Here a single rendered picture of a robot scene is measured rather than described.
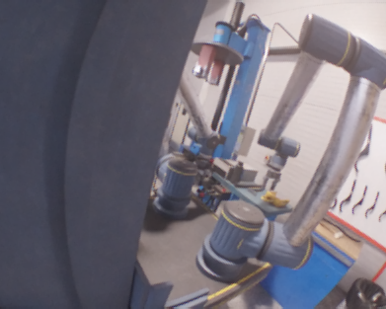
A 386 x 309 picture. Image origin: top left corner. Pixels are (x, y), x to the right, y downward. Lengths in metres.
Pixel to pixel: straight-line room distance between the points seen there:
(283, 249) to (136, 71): 0.81
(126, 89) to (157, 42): 0.09
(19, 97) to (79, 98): 0.10
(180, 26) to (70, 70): 0.20
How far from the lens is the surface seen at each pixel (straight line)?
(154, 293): 0.55
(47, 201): 0.37
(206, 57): 1.74
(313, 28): 0.65
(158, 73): 0.32
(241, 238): 0.79
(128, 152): 0.33
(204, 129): 1.18
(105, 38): 0.31
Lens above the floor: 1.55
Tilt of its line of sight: 13 degrees down
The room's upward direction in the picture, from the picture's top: 17 degrees clockwise
